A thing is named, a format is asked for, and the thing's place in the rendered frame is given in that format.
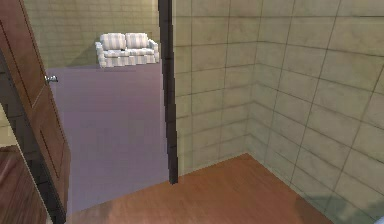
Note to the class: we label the white striped sofa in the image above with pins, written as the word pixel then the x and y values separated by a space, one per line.
pixel 126 50

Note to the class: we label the silver door knob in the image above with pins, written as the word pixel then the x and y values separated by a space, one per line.
pixel 52 79

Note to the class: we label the brown wooden room door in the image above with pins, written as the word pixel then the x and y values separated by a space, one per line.
pixel 30 83

